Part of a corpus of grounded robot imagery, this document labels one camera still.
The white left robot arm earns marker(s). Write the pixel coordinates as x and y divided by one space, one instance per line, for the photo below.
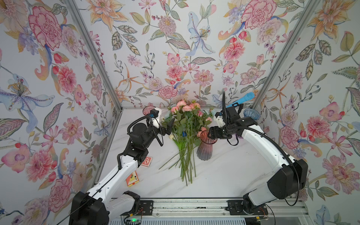
97 206

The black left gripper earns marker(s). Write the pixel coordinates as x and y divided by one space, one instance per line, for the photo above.
168 129

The red playing card box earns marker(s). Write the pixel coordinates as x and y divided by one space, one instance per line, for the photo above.
147 162

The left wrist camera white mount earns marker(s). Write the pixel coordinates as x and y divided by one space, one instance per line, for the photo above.
155 114

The orange yellow card box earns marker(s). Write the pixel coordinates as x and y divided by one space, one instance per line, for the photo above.
132 179

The pink glass vase back left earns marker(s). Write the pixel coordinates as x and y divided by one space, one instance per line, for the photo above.
147 110

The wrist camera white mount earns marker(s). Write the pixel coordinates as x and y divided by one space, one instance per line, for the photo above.
155 114
218 118

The blue toy microphone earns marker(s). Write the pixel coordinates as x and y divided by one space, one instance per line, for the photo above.
246 98

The artificial flower bunch on table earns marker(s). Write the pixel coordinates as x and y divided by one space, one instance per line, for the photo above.
189 121

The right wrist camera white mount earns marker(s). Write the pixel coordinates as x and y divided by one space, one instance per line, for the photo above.
218 118

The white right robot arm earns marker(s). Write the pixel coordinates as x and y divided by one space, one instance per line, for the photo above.
289 175

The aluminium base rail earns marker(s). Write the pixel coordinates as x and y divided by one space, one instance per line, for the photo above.
192 211

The purple glass vase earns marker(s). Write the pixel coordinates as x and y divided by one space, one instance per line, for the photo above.
254 114

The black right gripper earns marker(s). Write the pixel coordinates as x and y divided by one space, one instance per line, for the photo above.
214 133

